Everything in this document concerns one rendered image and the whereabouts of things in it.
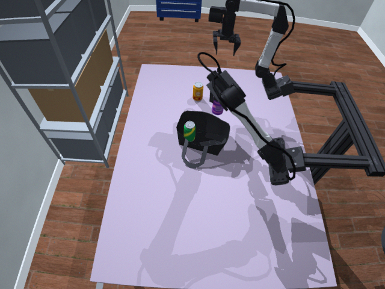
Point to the yellow and red drink can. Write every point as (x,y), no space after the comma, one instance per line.
(197,91)

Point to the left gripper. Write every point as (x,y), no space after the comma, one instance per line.
(212,98)

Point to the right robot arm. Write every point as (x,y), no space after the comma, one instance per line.
(279,28)

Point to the green and yellow drink can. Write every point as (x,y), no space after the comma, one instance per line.
(189,130)

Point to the purple drink can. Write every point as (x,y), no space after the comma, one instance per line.
(217,109)

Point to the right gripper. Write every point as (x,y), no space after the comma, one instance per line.
(227,33)

